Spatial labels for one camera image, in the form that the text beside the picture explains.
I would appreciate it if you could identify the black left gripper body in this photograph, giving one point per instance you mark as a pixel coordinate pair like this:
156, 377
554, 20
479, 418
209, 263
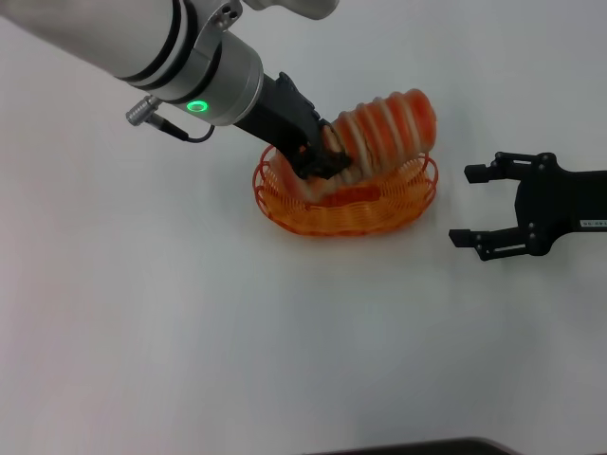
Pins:
280, 118

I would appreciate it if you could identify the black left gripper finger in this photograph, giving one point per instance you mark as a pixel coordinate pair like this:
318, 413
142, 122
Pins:
339, 158
315, 168

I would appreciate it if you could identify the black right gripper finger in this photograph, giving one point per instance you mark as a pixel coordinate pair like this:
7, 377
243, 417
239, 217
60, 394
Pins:
462, 237
476, 174

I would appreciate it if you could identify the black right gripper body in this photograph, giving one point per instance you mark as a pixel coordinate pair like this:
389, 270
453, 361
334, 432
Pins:
555, 208

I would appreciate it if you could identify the orange woven plastic basket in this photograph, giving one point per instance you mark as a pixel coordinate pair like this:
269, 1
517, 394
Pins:
351, 213

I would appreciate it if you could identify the orange striped bread loaf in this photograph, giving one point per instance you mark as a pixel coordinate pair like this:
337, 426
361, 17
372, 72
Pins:
389, 132

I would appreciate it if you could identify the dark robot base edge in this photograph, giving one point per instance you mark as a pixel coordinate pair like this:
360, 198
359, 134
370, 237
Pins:
427, 448

